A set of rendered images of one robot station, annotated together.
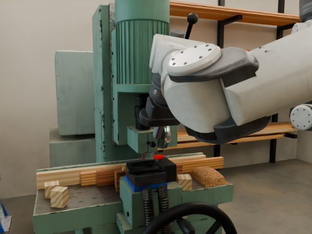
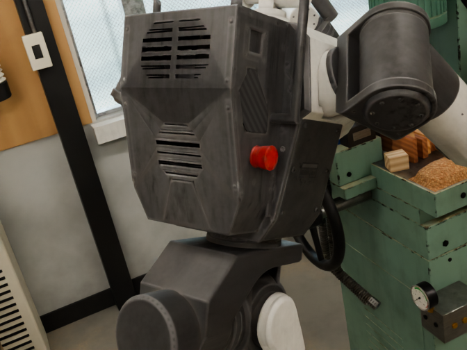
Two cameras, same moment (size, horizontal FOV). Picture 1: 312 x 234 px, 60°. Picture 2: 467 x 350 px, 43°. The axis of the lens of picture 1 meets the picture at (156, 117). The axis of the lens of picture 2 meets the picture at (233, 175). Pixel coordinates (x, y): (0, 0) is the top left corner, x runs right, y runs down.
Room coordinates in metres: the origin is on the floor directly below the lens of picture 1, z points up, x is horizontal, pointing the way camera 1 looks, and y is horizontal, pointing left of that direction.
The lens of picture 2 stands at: (0.47, -1.37, 1.52)
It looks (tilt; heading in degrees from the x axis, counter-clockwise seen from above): 23 degrees down; 92
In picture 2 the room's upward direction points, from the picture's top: 12 degrees counter-clockwise
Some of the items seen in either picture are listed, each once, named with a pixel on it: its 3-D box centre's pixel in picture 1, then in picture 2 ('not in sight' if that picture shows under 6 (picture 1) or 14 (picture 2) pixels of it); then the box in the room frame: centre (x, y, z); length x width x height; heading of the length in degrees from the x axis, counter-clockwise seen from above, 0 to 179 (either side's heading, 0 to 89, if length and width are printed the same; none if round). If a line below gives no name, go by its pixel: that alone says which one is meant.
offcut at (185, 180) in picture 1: (184, 182); (396, 160); (0.82, -0.09, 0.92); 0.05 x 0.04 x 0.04; 2
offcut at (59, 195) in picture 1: (59, 197); not in sight; (0.70, 0.26, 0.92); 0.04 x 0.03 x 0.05; 82
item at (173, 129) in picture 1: (165, 131); not in sight; (1.14, -0.04, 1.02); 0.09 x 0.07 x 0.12; 110
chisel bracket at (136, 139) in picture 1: (142, 140); not in sight; (0.93, 0.05, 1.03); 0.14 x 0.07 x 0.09; 20
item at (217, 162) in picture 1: (158, 169); not in sight; (0.93, -0.01, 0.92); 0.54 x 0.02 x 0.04; 110
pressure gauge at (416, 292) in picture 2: not in sight; (426, 298); (0.80, -0.27, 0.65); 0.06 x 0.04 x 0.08; 110
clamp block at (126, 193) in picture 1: (149, 196); (345, 154); (0.72, 0.02, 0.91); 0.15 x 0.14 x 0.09; 110
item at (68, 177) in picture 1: (129, 170); not in sight; (0.92, 0.09, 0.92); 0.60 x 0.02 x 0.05; 110
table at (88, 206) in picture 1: (140, 199); (374, 159); (0.80, 0.05, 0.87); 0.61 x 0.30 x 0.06; 110
